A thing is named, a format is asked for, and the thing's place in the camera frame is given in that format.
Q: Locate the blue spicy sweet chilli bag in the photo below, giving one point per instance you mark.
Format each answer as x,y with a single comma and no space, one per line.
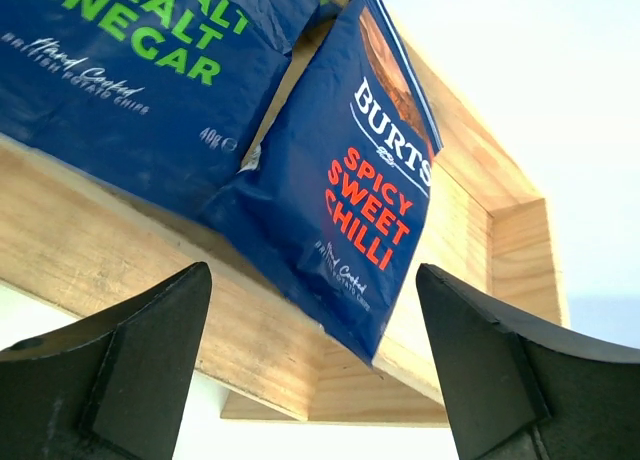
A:
331,208

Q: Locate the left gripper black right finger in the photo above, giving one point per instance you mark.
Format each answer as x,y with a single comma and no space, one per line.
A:
516,386

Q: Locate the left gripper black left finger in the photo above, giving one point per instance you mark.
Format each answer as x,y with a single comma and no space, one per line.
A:
112,385

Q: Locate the wooden two-tier shelf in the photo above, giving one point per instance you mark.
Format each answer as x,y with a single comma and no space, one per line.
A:
69,242

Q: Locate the blue sea salt vinegar bag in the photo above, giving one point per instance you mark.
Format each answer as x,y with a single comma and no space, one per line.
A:
159,98

